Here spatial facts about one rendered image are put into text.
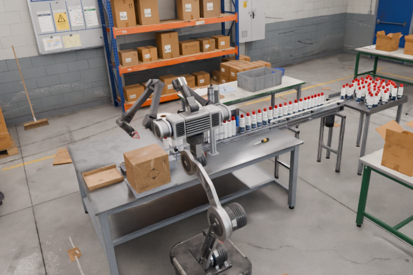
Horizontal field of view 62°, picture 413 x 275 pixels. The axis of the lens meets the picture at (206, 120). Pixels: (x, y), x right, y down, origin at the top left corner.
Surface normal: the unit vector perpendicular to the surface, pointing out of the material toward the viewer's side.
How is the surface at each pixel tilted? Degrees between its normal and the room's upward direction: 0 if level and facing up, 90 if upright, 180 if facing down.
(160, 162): 90
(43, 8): 90
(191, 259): 0
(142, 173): 90
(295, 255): 0
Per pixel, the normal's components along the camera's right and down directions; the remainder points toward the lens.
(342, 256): -0.05, -0.92
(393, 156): -0.80, 0.27
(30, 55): 0.51, 0.32
